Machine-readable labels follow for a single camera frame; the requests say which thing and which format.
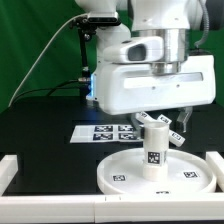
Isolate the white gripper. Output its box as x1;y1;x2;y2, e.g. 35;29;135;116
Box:
96;55;215;138

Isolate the white round table top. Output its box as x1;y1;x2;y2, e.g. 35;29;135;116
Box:
97;148;217;195

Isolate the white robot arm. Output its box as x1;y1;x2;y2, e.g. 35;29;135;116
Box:
75;0;224;135

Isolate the white cross-shaped table base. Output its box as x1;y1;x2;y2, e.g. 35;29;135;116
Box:
135;112;185;147

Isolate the white marker sheet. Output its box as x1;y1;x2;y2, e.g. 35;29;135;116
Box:
70;124;142;143

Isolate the white right fence block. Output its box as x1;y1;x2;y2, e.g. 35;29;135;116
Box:
206;151;224;193

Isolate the white fence block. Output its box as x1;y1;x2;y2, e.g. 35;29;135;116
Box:
0;155;18;197
206;151;224;193

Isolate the white left fence block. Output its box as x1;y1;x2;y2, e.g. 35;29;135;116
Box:
0;155;18;197

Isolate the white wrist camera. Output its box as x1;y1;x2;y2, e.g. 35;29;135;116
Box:
103;36;164;64

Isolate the white front fence rail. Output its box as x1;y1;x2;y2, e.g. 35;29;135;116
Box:
0;193;224;224

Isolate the black cable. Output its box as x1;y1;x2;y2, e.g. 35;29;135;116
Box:
8;78;92;107

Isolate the grey braided cable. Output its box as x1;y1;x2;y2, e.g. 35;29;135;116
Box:
193;0;211;49

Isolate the white cable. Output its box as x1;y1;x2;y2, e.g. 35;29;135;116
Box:
7;13;88;108

